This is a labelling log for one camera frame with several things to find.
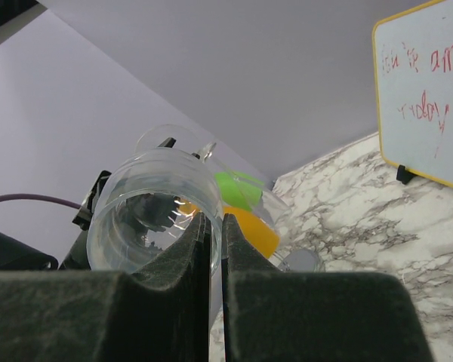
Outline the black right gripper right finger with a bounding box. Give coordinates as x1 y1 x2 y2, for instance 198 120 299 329
221 214 433 361

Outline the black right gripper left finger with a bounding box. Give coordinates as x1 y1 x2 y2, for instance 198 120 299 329
0 213 211 361

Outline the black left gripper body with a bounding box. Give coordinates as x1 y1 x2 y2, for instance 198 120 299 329
58 136 177 271

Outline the orange plastic goblet front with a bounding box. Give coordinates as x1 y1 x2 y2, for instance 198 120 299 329
174 198 280 258

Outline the clear wine glass front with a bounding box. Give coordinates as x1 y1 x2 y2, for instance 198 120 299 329
86 124 223 322

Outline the clear wine glass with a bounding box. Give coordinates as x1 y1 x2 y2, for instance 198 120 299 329
86 124 223 322
193 142 291 236

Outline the green plastic wine glass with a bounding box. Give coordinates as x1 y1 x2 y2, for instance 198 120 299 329
214 171 263 211

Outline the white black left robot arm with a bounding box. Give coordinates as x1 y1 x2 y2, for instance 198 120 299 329
0 170 179 271

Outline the chrome wine glass rack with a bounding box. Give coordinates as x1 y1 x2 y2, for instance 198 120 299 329
278 249 325 272

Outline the yellow framed whiteboard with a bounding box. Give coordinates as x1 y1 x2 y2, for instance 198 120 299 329
371 1 453 188

